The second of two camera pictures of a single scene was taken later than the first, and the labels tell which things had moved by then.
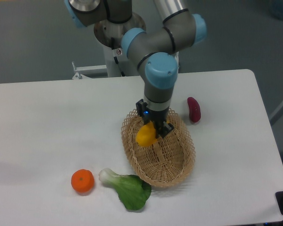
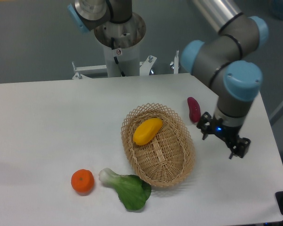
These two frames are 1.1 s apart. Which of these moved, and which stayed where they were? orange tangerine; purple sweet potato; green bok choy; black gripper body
Moved: black gripper body
Stayed: green bok choy; purple sweet potato; orange tangerine
